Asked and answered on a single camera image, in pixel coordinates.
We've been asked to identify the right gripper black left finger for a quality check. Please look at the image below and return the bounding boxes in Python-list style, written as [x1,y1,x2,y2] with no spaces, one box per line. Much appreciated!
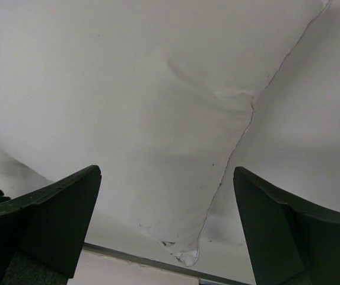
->
[0,165,101,284]

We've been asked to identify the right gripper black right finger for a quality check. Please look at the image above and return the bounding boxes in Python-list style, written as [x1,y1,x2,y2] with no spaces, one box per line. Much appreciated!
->
[233,167,340,284]

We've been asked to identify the white pillow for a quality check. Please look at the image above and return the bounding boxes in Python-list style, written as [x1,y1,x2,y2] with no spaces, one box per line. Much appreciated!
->
[0,1,340,267]

